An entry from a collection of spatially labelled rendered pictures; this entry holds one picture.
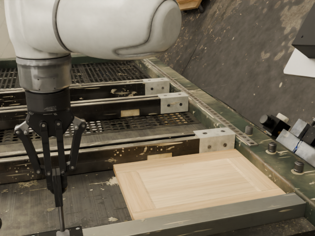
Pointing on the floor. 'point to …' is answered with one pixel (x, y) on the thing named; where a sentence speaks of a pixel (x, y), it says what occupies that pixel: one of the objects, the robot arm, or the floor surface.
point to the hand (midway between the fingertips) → (57, 187)
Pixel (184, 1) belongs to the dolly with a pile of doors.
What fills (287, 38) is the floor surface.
